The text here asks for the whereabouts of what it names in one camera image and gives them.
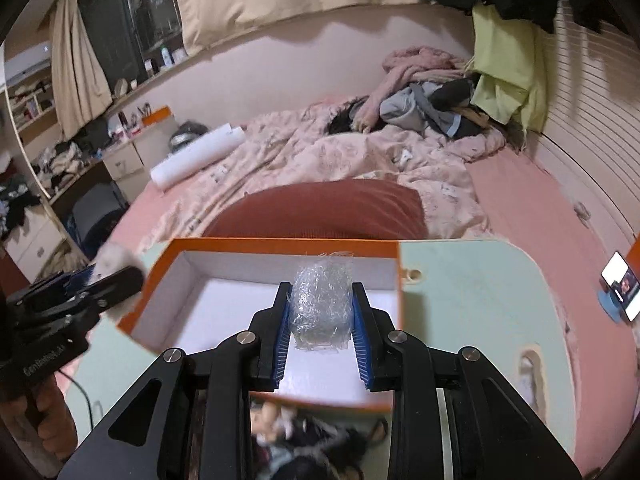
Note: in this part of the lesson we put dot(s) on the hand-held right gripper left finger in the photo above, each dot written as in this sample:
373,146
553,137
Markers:
282,340

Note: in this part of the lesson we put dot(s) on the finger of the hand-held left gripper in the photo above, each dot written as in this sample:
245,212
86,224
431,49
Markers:
77,278
112,285

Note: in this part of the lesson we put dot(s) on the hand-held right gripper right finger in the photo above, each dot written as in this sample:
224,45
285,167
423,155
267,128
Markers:
362,345

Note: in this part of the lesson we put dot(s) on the white fluffy ball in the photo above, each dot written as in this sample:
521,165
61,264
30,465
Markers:
112,256

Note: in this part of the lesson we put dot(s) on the clear bubble wrap ball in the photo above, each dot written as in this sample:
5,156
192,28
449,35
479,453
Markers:
322,305

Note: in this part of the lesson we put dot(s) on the large orange cardboard box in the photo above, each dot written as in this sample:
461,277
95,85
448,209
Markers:
225,305

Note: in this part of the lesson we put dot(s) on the black cloth with lace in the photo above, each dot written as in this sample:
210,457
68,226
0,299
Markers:
320,440

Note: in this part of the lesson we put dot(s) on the person's left hand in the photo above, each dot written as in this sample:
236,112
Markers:
55,420

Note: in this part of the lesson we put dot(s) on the white dresser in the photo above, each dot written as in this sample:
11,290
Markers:
32,245

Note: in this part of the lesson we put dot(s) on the dark suitcase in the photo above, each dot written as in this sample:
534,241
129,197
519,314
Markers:
97,215

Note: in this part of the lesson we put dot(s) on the clothes pile on desk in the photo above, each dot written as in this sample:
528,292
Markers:
65,160

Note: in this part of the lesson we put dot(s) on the white drawer cabinet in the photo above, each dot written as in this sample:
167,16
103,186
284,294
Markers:
135,155

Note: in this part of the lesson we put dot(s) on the red brown pillow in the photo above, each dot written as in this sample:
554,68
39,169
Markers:
320,210

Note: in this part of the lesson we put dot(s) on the white paper roll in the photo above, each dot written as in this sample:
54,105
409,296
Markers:
200,157

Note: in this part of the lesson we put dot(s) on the grey plastic bag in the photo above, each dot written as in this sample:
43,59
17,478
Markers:
187,136

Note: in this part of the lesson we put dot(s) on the small orange box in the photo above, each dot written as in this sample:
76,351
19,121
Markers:
156,117

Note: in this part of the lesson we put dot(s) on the pink floral duvet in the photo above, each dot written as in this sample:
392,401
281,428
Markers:
310,155

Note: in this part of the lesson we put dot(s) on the narrow beige curtain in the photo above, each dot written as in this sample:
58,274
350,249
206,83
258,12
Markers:
80,70

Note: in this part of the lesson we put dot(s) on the white air conditioner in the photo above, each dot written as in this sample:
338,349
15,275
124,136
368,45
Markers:
27,62

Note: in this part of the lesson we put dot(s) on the dark cloth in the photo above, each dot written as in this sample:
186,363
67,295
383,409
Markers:
345,119

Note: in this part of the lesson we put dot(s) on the blue phone stand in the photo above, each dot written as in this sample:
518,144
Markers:
610,305

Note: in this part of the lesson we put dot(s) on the dark window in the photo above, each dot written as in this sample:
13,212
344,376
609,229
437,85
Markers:
130,25

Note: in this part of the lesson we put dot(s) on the smartphone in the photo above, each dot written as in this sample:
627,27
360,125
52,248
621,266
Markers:
622,285

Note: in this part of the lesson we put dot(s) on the pile of clothes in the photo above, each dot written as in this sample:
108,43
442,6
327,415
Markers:
415,65

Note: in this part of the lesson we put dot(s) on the light green hanging cloth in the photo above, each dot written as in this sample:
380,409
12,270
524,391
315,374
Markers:
505,75

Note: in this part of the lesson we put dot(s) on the white wall shelf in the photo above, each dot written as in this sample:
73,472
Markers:
30,105

